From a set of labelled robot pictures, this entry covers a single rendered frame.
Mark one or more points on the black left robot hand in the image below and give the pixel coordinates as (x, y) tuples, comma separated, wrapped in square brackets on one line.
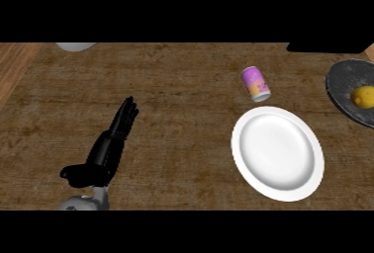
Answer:
[(107, 145)]

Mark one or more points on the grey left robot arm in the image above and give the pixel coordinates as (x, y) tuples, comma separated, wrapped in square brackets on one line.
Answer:
[(91, 201)]

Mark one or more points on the white oval plate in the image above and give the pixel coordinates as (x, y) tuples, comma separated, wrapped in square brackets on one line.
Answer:
[(277, 153)]

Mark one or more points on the dark grey pan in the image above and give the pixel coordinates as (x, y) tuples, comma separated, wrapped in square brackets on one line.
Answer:
[(351, 89)]

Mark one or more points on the yellow lemon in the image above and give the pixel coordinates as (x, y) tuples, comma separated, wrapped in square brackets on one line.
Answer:
[(363, 97)]

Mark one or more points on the pale grey round object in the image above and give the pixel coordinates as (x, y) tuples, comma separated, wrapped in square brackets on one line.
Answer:
[(76, 46)]

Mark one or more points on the purple drink can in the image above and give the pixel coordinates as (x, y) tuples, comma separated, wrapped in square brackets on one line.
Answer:
[(257, 83)]

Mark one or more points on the black appliance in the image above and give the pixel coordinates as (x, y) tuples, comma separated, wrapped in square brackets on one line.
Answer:
[(326, 47)]

